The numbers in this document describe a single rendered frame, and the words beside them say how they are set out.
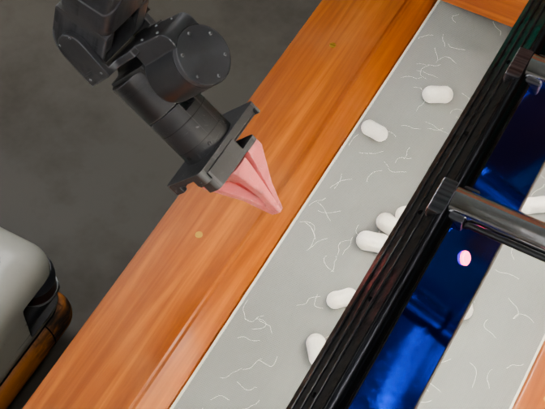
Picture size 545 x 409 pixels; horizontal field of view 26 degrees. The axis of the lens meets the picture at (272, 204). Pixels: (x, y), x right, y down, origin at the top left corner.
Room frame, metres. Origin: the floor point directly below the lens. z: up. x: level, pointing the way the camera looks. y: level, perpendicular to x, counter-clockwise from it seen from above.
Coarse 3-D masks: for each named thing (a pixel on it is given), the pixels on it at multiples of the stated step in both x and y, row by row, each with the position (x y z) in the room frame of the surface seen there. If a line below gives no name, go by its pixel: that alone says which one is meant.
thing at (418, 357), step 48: (528, 48) 0.66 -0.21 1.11; (480, 96) 0.64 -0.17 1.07; (528, 96) 0.61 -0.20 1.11; (480, 144) 0.55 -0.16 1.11; (528, 144) 0.58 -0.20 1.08; (432, 192) 0.53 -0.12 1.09; (480, 192) 0.52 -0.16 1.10; (528, 192) 0.55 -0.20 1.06; (432, 240) 0.47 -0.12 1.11; (480, 240) 0.49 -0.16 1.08; (384, 288) 0.43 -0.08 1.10; (432, 288) 0.44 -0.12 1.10; (336, 336) 0.41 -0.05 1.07; (384, 336) 0.39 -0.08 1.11; (432, 336) 0.41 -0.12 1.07; (336, 384) 0.35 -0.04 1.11; (384, 384) 0.36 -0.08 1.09
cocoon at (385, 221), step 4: (380, 216) 0.73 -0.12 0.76; (384, 216) 0.73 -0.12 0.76; (388, 216) 0.73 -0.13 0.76; (392, 216) 0.73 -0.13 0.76; (376, 220) 0.73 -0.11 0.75; (380, 220) 0.72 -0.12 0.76; (384, 220) 0.72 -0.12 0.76; (388, 220) 0.72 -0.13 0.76; (392, 220) 0.72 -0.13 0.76; (396, 220) 0.72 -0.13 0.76; (376, 224) 0.72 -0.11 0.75; (380, 224) 0.72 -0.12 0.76; (384, 224) 0.72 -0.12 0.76; (388, 224) 0.72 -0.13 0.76; (392, 224) 0.72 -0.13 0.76; (380, 228) 0.72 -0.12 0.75; (384, 228) 0.72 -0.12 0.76; (388, 228) 0.71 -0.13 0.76; (392, 228) 0.71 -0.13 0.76; (384, 232) 0.72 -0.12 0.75; (388, 232) 0.71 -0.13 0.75
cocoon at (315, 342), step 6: (312, 336) 0.58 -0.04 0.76; (318, 336) 0.58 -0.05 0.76; (306, 342) 0.58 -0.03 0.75; (312, 342) 0.57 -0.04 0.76; (318, 342) 0.57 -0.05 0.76; (324, 342) 0.58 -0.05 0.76; (312, 348) 0.57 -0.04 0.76; (318, 348) 0.57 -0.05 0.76; (312, 354) 0.56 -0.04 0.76; (312, 360) 0.56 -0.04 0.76
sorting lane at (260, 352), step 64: (448, 64) 0.97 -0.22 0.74; (448, 128) 0.87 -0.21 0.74; (320, 192) 0.78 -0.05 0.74; (384, 192) 0.78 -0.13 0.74; (320, 256) 0.69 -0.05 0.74; (512, 256) 0.69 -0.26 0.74; (256, 320) 0.61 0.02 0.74; (320, 320) 0.61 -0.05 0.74; (512, 320) 0.61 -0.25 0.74; (192, 384) 0.54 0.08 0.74; (256, 384) 0.54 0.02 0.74; (448, 384) 0.54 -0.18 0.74; (512, 384) 0.54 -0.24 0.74
